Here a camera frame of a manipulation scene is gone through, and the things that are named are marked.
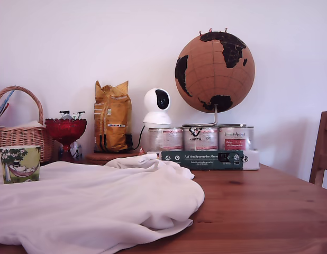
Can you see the blue pen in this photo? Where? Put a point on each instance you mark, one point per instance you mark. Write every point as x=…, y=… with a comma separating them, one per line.
x=7, y=99

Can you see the white paper sheet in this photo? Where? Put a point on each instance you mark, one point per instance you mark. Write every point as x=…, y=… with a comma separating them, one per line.
x=26, y=125

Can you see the white cloth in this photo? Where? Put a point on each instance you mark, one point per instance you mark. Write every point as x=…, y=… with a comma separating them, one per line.
x=86, y=201

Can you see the round cork trivet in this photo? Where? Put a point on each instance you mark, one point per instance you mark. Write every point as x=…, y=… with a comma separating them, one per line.
x=102, y=158

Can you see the small white black object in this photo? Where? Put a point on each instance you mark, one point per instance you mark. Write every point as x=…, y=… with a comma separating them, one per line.
x=74, y=149

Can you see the yellow coffee bag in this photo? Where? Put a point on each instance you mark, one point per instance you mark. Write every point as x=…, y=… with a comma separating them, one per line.
x=113, y=119

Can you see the wooden chair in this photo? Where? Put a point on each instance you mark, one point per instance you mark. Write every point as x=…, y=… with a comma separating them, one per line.
x=323, y=158

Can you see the small jar grey lid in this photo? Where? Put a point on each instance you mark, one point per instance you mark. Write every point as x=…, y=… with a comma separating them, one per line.
x=67, y=117

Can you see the white green sachet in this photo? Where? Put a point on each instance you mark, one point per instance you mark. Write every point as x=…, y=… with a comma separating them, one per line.
x=64, y=113
x=78, y=115

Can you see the white dome security camera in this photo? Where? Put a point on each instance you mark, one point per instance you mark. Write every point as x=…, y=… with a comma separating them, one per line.
x=156, y=108

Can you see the red pen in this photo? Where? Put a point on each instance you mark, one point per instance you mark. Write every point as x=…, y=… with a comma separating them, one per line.
x=4, y=108

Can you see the red glass pedestal bowl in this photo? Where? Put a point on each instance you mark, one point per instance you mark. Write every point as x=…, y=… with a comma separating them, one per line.
x=65, y=129

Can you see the small orange triangular pack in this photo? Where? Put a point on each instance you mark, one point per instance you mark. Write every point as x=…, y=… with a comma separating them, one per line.
x=141, y=152

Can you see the metal globe stand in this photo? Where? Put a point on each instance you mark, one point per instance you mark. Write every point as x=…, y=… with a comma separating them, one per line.
x=215, y=116

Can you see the green white cardboard tray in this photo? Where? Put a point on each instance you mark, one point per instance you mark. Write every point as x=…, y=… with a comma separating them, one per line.
x=205, y=160

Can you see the silver food can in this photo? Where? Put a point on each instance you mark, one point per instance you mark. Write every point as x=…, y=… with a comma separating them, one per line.
x=200, y=139
x=236, y=139
x=164, y=139

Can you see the cork globe black continents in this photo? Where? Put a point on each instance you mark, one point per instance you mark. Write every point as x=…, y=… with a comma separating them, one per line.
x=205, y=74

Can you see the green illustrated coffee cup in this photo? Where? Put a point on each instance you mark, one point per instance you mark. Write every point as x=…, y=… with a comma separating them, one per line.
x=20, y=165

